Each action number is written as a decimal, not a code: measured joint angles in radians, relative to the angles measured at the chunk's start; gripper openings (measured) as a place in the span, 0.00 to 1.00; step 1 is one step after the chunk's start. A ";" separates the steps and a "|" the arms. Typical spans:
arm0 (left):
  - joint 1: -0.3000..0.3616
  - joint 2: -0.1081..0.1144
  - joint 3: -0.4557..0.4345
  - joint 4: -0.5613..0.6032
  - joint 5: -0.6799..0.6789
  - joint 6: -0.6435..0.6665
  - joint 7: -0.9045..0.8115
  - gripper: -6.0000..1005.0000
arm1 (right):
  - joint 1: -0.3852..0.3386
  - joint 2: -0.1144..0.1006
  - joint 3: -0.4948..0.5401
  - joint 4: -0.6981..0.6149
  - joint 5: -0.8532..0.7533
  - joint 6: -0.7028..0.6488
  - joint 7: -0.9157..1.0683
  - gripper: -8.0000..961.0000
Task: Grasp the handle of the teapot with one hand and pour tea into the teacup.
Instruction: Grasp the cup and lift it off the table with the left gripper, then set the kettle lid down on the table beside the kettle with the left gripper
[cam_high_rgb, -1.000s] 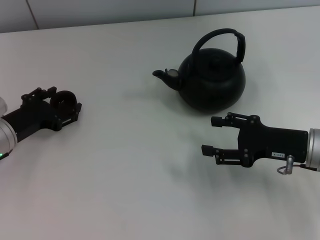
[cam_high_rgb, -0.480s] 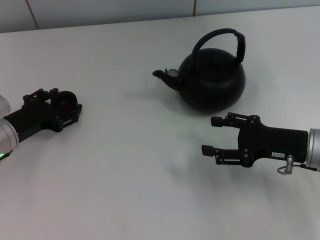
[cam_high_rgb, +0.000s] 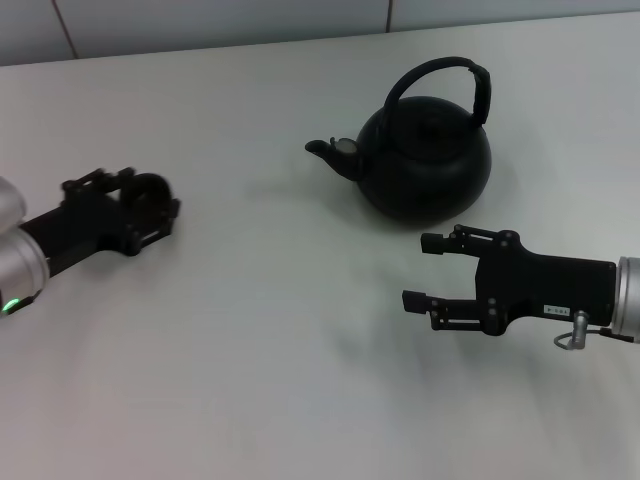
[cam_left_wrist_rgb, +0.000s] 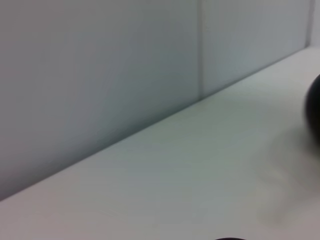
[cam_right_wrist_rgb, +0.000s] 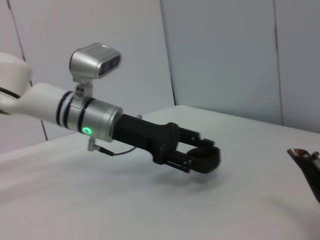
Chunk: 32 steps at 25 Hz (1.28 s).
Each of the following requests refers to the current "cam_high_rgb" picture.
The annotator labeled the black teapot with loop handle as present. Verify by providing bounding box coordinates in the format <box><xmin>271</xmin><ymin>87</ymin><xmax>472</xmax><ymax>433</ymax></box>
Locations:
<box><xmin>304</xmin><ymin>56</ymin><xmax>494</xmax><ymax>233</ymax></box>

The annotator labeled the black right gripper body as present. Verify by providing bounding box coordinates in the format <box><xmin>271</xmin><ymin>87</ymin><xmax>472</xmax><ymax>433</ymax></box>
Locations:
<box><xmin>474</xmin><ymin>230</ymin><xmax>618</xmax><ymax>338</ymax></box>

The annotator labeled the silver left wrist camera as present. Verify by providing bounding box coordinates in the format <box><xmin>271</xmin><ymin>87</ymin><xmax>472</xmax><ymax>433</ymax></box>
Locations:
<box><xmin>0</xmin><ymin>175</ymin><xmax>29</xmax><ymax>236</ymax></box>

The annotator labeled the dark round teacup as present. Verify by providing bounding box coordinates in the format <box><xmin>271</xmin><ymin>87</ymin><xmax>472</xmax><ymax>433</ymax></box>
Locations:
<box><xmin>119</xmin><ymin>172</ymin><xmax>175</xmax><ymax>222</ymax></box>

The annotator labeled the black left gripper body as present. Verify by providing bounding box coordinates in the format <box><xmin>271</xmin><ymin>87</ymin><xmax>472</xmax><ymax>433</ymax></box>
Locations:
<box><xmin>19</xmin><ymin>191</ymin><xmax>142</xmax><ymax>282</ymax></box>

